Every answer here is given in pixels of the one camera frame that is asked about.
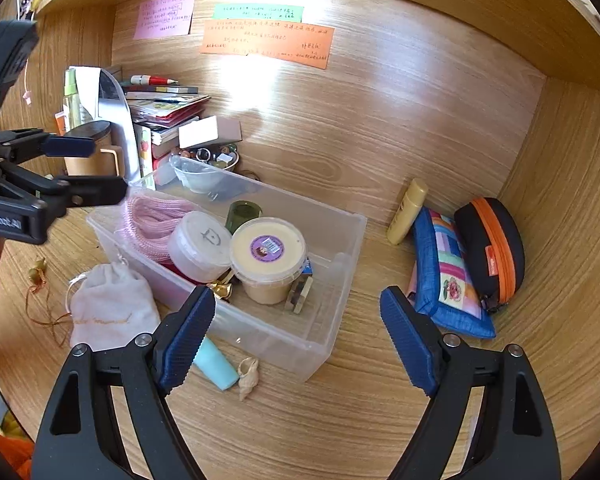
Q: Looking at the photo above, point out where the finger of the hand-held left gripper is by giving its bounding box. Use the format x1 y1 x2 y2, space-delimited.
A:
0 128 97 166
0 164 130 210

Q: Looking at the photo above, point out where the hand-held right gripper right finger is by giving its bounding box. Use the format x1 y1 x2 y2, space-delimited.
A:
379 285 563 480

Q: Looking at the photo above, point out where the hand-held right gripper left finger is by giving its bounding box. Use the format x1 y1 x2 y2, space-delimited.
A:
32 285 217 480

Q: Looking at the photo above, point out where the pink rope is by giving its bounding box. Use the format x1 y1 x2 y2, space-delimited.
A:
115 195 196 263

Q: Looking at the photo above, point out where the clear plastic storage box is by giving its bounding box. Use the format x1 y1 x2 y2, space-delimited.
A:
86 167 368 383

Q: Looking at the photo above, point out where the white round jar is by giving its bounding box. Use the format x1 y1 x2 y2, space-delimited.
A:
167 211 232 283

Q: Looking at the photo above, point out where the cream tub with purple label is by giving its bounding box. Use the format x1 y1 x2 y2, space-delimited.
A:
228 217 307 306

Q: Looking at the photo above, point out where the dark green bottle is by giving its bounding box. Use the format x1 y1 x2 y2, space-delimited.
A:
225 200 265 236

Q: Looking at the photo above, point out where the wooden desktop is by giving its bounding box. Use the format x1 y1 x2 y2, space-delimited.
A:
0 152 581 480

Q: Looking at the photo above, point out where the brown mug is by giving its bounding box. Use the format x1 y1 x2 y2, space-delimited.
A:
62 121 126 178

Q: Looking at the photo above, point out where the light blue tube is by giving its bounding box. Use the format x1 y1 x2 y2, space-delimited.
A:
192 335 240 391

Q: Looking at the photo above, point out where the light green spray bottle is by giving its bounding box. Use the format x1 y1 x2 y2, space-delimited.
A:
61 68 84 131

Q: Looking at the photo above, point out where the fruit print booklet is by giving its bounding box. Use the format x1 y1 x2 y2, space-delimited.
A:
132 125 154 179

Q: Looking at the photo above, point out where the beige seashell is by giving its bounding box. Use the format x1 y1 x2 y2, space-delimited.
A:
236 356 261 402

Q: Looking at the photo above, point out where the blue patchwork pouch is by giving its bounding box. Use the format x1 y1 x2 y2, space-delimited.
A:
406 206 497 339

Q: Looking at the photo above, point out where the small clear plastic bowl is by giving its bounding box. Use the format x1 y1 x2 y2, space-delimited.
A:
170 155 231 196

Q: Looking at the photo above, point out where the red white pen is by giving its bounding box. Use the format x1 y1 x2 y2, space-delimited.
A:
129 74 180 87

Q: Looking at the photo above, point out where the stack of books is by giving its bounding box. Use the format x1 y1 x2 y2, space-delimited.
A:
121 82 212 161

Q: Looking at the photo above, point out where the small wooden block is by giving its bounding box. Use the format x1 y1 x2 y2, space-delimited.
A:
285 275 315 314

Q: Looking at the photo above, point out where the white cardboard box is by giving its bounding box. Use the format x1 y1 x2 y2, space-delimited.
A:
178 115 242 150

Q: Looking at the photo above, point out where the black orange zip case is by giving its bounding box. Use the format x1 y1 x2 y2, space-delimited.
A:
453 197 526 314

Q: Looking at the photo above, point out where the yellow tube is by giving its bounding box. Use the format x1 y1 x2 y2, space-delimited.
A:
386 178 429 246

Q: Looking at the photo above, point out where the bowl of beads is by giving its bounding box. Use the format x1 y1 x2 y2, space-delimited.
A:
170 142 240 172

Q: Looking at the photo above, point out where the pink paper note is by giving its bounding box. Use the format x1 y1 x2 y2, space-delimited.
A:
132 0 197 40

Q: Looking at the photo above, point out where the person's clothing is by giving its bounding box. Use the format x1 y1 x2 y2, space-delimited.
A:
0 390 36 480

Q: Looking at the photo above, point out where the orange paper note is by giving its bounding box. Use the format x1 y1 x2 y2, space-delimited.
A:
200 19 335 70

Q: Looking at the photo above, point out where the green paper note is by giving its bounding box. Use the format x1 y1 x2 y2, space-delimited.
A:
212 2 305 24

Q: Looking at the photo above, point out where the yellow gourd charm with cord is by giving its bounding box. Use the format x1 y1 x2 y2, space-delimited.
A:
24 256 76 348

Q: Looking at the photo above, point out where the white cord with pink tip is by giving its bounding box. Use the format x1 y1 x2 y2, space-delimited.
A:
22 57 35 107

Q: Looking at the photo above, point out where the white drawstring pouch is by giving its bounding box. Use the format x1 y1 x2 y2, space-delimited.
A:
67 261 162 353

